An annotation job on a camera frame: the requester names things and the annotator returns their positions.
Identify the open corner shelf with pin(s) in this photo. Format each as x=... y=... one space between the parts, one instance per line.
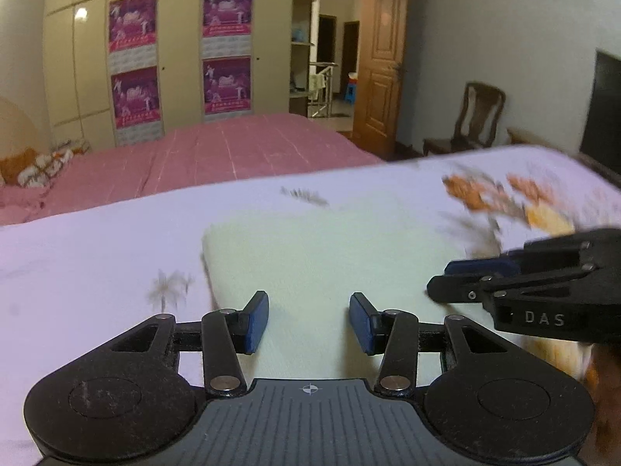
x=301 y=48

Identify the wooden door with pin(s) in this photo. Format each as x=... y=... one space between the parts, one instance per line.
x=381 y=73

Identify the cream wardrobe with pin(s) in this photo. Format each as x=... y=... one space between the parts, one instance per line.
x=179 y=43

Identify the cream bed headboard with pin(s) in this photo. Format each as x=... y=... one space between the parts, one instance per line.
x=14 y=126

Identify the pale green garment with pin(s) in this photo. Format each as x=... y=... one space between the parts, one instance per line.
x=315 y=257

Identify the patterned orange white pillow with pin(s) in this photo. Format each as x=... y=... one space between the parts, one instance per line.
x=51 y=162

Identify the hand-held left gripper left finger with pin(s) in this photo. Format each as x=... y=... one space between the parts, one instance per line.
x=257 y=323

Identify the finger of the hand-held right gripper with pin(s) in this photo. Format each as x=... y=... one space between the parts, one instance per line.
x=451 y=289
x=480 y=267

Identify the pink wall poster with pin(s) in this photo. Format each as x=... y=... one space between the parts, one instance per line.
x=227 y=85
x=135 y=94
x=228 y=6
x=132 y=17

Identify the black television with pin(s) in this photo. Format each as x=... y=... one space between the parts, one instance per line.
x=604 y=107

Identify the pink bed cover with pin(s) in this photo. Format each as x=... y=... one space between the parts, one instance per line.
x=218 y=160

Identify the blue plastic stool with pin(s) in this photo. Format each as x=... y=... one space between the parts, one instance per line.
x=351 y=88

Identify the wooden chair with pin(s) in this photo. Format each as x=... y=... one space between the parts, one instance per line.
x=473 y=116

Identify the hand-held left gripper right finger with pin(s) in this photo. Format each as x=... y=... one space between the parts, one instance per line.
x=361 y=323

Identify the lilac floral bed sheet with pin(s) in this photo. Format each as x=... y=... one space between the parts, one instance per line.
x=97 y=262

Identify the metal railing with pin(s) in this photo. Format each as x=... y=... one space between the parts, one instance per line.
x=324 y=90

